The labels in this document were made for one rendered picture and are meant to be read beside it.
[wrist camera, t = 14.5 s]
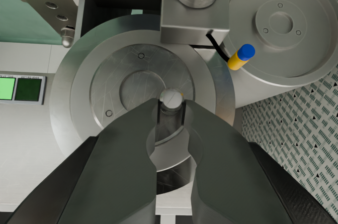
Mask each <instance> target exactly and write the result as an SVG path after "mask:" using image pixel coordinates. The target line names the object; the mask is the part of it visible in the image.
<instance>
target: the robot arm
mask: <svg viewBox="0 0 338 224"><path fill-rule="evenodd" d="M180 115H181V126H184V128H185V129H186V130H187V131H188V133H189V135H190V136H189V143H188V152H189V153H190V155H191V156H192V157H193V159H194V160H195V162H196V165H197V167H196V170H195V176H194V182H193V187H192V193H191V207H192V218H193V224H338V223H337V222H336V221H335V220H334V218H333V217H332V216H331V215H330V214H329V213H328V212H327V210H326V209H325V208H324V207H323V206H322V205H321V204H320V203H319V202H318V201H317V200H316V199H315V198H314V197H313V196H312V195H311V194H310V193H309V192H308V191H307V190H306V189H305V188H304V187H303V186H302V185H301V184H300V183H299V182H298V181H297V180H296V179H294V178H293V177H292V176H291V175H290V174H289V173H288V172H287V171H286V170H285V169H284V168H283V167H282V166H281V165H280V164H279V163H278V162H276V161H275V160H274V159H273V158H272V157H271V156H270V155H269V154H268V153H267V152H266V151H265V150H264V149H263V148H262V147H261V146H260V145H258V144H257V143H256V142H248V141H247V140H246V139H245V138H244V137H243V136H242V135H241V134H240V133H239V132H238V131H237V130H236V129H235V128H234V127H232V126H231V125H230V124H229V123H227V122H226V121H224V120H223V119H221V118H220V117H218V116H217V115H215V114H214V113H212V112H210V111H209V110H207V109H205V108H204V107H202V106H201V105H199V104H197V103H196V102H194V101H193V100H189V99H184V104H183V106H182V107H181V108H180ZM159 122H160V99H157V98H151V99H149V100H148V101H146V102H144V103H142V104H141V105H139V106H137V107H136V108H134V109H132V110H130V111H129V112H127V113H125V114H123V115H122V116H120V117H118V118H117V119H115V120H114V121H112V122H111V123H110V124H108V125H107V126H106V127H105V128H104V129H103V130H102V131H101V132H100V133H99V134H98V135H97V136H96V137H95V136H89V137H88V138H87V139H86V140H85V141H84V142H83V143H82V144H81V145H80V146H79V147H78V148H77V149H76V150H75V151H73V152H72V153H71V154H70V155H69V156H68V157H67V158H66V159H65V160H64V161H63V162H62V163H61V164H60V165H59V166H58V167H57V168H56V169H54V170H53V171H52V172H51V173H50V174H49V175H48V176H47V177H46V178H45V179H44V180H43V181H42V182H41V183H40V184H39V185H38V186H37V187H36V188H35V189H34V190H33V191H32V192H31V193H30V194H29V195H28V196H27V197H26V198H25V199H24V200H23V201H22V202H21V203H20V205H19V206H18V207H17V208H16V209H15V210H14V212H13V213H12V214H11V215H10V217H9V218H8V219H7V221H6V222H5V223H4V224H154V223H155V209H156V180H157V169H156V166H155V165H154V164H153V163H152V161H151V159H150V158H149V157H150V156H151V154H152V153H153V152H154V150H155V127H156V126H157V125H159Z"/></svg>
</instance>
